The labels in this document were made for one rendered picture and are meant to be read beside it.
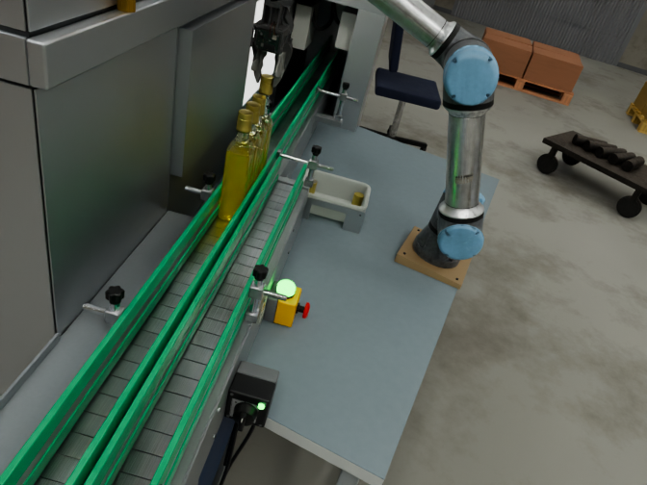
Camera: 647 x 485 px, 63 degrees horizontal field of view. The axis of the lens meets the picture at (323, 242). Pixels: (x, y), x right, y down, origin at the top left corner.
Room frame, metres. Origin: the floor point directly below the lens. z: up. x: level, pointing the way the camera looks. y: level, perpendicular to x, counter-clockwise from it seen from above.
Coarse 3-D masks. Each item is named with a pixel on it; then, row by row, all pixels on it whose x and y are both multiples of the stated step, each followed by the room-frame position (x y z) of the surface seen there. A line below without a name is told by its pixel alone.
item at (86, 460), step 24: (312, 96) 1.95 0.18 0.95; (288, 144) 1.57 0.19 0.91; (264, 168) 1.26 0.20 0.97; (240, 216) 1.03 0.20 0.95; (192, 288) 0.73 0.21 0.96; (168, 336) 0.63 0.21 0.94; (144, 360) 0.55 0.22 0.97; (120, 408) 0.46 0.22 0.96; (96, 456) 0.39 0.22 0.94; (72, 480) 0.34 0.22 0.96
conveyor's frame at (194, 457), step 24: (336, 72) 2.59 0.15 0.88; (312, 120) 1.96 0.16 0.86; (288, 168) 1.55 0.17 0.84; (288, 240) 1.11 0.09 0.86; (264, 312) 0.93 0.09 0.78; (240, 336) 0.73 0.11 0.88; (240, 360) 0.71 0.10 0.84; (216, 384) 0.61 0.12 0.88; (216, 408) 0.56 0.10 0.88; (216, 432) 0.59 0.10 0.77; (192, 456) 0.47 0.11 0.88; (192, 480) 0.46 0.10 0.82
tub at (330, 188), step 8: (304, 176) 1.52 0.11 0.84; (320, 176) 1.58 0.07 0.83; (328, 176) 1.58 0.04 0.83; (336, 176) 1.58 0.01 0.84; (320, 184) 1.57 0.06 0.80; (328, 184) 1.57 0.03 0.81; (336, 184) 1.57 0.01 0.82; (344, 184) 1.57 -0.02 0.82; (352, 184) 1.57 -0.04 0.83; (360, 184) 1.57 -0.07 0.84; (320, 192) 1.57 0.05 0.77; (328, 192) 1.57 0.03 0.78; (336, 192) 1.57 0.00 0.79; (344, 192) 1.57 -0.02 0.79; (352, 192) 1.57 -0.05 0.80; (368, 192) 1.52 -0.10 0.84; (328, 200) 1.41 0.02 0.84; (336, 200) 1.42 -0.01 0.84; (344, 200) 1.56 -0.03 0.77; (368, 200) 1.47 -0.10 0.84; (352, 208) 1.41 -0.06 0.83; (360, 208) 1.41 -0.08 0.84
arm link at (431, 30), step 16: (368, 0) 1.39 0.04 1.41; (384, 0) 1.37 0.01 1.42; (400, 0) 1.37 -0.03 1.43; (416, 0) 1.38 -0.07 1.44; (400, 16) 1.37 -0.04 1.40; (416, 16) 1.36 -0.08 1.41; (432, 16) 1.37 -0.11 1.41; (416, 32) 1.37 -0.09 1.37; (432, 32) 1.36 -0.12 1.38; (448, 32) 1.36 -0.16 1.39; (464, 32) 1.37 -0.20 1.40; (432, 48) 1.37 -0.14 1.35; (448, 48) 1.35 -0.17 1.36
